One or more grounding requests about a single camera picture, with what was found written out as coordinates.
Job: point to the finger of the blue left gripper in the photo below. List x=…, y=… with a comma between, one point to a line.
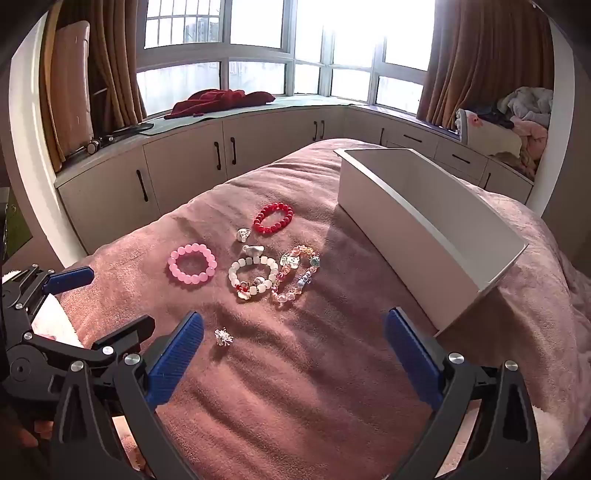
x=57, y=283

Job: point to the white rectangular tray box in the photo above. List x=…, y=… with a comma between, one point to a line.
x=448, y=246

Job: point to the brown chair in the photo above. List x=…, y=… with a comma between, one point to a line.
x=69, y=90

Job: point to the brown curtain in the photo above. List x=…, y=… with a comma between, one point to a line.
x=115, y=100
x=481, y=52

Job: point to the brown left curtain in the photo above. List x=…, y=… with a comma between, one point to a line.
x=115, y=100

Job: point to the pile of clothes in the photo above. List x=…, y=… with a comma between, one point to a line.
x=513, y=131

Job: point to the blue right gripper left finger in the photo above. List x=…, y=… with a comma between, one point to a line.
x=172, y=356

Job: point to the brown right curtain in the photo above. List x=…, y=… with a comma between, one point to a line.
x=481, y=52

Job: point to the pink bed blanket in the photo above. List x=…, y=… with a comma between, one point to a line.
x=314, y=390

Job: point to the bay window frame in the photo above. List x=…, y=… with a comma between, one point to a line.
x=375, y=52

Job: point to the beige window seat cabinets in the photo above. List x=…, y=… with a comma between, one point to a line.
x=132, y=182

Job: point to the red cloth on sill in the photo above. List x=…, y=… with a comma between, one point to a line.
x=215, y=100

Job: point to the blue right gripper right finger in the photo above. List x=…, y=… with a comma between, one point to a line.
x=421, y=356

